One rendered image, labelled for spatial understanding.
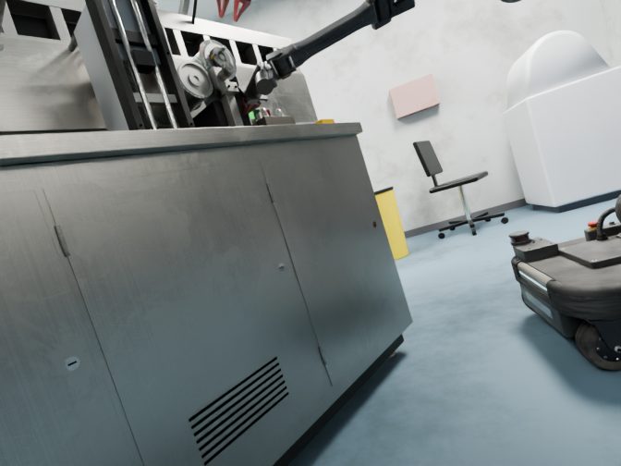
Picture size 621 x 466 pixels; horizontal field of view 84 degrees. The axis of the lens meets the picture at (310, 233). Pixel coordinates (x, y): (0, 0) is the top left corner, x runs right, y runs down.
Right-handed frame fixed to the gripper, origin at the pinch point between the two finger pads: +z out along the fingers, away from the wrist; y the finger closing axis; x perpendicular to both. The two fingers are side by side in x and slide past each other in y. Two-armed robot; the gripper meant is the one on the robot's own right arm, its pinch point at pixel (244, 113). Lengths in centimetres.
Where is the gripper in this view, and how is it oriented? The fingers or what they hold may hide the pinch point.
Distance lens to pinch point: 141.1
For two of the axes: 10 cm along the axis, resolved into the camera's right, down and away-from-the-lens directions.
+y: 6.5, -2.3, 7.3
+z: -4.9, 6.0, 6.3
